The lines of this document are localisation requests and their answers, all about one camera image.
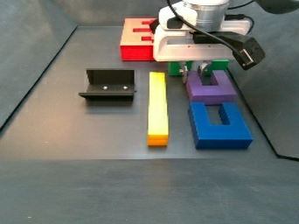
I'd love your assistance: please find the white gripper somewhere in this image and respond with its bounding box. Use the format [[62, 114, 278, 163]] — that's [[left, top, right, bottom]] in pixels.
[[154, 5, 251, 84]]

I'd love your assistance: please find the purple U-shaped block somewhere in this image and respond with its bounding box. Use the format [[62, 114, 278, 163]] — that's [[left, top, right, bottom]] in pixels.
[[186, 70, 238, 105]]

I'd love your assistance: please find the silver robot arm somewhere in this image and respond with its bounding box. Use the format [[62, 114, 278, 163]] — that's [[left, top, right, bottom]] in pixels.
[[150, 0, 253, 62]]

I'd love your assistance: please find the red slotted board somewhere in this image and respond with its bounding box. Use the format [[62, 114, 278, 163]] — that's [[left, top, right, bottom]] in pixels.
[[119, 18, 155, 61]]

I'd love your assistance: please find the black angle fixture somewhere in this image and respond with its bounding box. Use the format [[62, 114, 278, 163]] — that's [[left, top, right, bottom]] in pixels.
[[79, 68, 136, 101]]

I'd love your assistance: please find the green arch block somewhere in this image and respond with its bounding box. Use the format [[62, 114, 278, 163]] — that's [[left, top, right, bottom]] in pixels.
[[168, 59, 230, 76]]

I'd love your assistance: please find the yellow long bar block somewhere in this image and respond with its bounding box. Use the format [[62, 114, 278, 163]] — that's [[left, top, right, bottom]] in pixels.
[[147, 72, 168, 146]]

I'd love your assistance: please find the blue U-shaped block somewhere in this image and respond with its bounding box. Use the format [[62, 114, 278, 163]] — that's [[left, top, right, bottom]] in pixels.
[[188, 102, 254, 150]]

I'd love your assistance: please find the black cable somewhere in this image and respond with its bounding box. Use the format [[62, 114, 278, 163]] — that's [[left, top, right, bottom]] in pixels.
[[164, 0, 257, 60]]

